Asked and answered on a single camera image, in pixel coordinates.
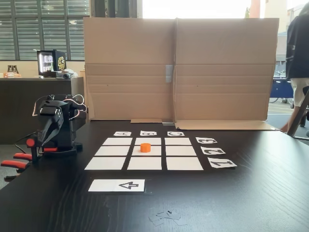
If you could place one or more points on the paper sheet number 3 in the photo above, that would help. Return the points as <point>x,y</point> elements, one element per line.
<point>205,140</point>

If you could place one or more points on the paper sheet number 1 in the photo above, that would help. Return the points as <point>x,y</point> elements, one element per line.
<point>221,163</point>

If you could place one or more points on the black mini fridge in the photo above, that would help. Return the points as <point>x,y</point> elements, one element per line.
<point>49,64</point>

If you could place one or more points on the orange and white box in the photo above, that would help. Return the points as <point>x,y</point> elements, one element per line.
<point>12,75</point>

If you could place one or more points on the standing person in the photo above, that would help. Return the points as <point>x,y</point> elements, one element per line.
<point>298,48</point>

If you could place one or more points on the brown cardboard screen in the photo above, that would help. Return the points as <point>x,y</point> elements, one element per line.
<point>217,72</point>

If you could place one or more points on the white grid sheet black tape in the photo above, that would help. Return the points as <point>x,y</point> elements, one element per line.
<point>144,163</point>

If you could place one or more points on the red and black clamp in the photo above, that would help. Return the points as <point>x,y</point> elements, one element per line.
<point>21,157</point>

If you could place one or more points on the paper sheet number 2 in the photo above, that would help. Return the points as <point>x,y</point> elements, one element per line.
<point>213,150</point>

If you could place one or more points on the grey tape strip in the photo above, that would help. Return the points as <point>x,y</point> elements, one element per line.
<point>169,73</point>

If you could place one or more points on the paper sheet letter C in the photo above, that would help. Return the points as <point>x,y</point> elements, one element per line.
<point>176,133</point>

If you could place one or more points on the paper sheet letter A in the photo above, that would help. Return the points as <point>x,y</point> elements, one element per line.
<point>122,134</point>

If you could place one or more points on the round orange token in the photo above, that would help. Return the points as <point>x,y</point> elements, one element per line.
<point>145,147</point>

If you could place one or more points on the paper sheet letter B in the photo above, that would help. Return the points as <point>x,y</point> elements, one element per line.
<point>148,133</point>

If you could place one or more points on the brown glass bottles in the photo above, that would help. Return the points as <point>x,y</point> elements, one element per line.
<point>13,68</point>

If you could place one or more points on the white arrow paper sheet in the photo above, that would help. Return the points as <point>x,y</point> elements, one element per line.
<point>116,185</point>

